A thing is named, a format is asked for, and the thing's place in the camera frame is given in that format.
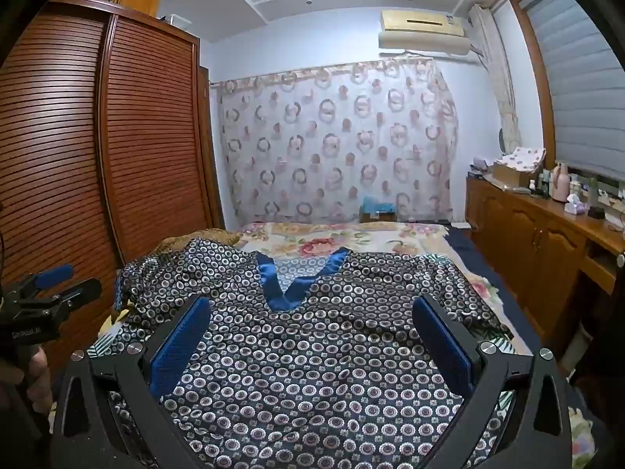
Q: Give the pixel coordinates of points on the tissue box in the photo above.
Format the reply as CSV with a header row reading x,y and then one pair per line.
x,y
575,206

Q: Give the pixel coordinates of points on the box with blue bag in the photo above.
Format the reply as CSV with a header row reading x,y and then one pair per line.
x,y
377,211

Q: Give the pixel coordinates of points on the gold pillow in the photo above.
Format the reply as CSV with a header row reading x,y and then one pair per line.
x,y
205,239

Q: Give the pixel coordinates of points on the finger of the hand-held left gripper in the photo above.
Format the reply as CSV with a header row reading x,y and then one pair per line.
x,y
53,274
80,292

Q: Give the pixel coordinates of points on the palm leaf blanket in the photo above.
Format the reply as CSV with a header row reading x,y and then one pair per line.
x,y
110,339

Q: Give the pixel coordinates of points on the floral blanket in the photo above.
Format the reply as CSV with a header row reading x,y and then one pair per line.
x,y
312,244

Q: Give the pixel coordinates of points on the beige tied curtain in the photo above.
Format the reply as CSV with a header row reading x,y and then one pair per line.
x,y
503,93

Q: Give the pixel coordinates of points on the cardboard box with cloth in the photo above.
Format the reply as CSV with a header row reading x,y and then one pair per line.
x,y
525,157

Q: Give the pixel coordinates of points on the purple pouch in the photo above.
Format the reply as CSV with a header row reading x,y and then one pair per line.
x,y
481,162

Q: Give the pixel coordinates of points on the small black box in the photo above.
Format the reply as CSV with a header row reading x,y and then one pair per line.
x,y
596,213

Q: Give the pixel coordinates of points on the row of toiletry bottles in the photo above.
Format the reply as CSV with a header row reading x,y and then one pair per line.
x,y
543,183

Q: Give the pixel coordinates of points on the wooden sideboard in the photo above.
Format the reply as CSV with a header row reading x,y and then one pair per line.
x,y
527,239

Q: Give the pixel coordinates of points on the person's left hand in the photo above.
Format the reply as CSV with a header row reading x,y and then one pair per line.
x,y
39,371

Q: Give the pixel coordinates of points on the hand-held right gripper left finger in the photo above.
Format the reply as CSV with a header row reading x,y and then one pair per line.
x,y
178,347

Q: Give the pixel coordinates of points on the dark circle-patterned shirt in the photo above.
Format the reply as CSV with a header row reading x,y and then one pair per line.
x,y
312,376

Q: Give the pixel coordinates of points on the grey window blind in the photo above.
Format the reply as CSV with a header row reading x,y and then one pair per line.
x,y
581,83

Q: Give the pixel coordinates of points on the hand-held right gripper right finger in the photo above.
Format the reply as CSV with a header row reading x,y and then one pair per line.
x,y
447,347

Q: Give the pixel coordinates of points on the clear green bottle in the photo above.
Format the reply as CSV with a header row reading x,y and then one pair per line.
x,y
593,190

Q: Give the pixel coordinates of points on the wall air conditioner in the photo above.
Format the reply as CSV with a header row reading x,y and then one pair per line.
x,y
420,34

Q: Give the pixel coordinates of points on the wooden window frame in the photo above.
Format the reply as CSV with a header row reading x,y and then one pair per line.
x,y
534,68

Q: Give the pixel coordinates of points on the sheer circle-patterned curtain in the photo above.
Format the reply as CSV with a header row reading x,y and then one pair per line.
x,y
317,146

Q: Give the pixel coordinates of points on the pink thermos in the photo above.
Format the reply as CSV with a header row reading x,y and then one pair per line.
x,y
561,183

